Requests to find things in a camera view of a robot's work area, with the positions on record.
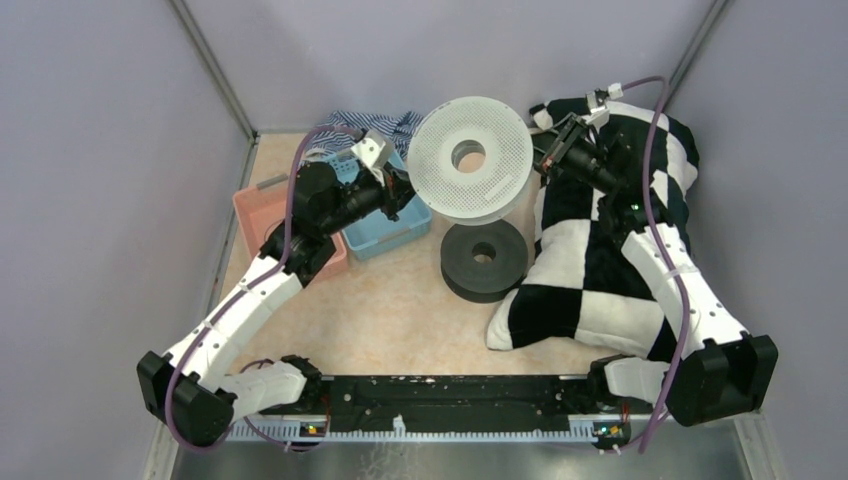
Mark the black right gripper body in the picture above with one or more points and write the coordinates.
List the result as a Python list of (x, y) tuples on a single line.
[(567, 149)]

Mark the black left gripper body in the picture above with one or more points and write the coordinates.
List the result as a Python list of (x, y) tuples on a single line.
[(391, 201)]

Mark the grey cable spool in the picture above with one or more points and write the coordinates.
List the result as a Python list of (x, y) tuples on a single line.
[(470, 160)]

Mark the black cable spool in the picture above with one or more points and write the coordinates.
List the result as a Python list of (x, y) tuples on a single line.
[(482, 264)]

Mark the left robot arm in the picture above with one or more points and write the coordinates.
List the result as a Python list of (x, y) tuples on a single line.
[(189, 388)]

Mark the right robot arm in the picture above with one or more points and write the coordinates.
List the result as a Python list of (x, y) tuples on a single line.
[(718, 368)]

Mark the blue white striped cloth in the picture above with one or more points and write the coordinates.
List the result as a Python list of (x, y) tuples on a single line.
[(399, 129)]

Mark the pink perforated plastic basket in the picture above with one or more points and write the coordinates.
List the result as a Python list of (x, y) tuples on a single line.
[(260, 209)]

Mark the black white checkered pillow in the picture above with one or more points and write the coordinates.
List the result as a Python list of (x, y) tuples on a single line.
[(580, 286)]

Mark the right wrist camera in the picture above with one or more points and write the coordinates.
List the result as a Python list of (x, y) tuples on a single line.
[(597, 104)]

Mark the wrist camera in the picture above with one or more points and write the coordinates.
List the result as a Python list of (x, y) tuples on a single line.
[(373, 151), (597, 104)]

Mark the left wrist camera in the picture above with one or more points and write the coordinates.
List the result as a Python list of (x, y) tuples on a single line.
[(373, 151)]

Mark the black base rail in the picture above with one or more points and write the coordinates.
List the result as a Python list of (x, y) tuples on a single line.
[(455, 404)]

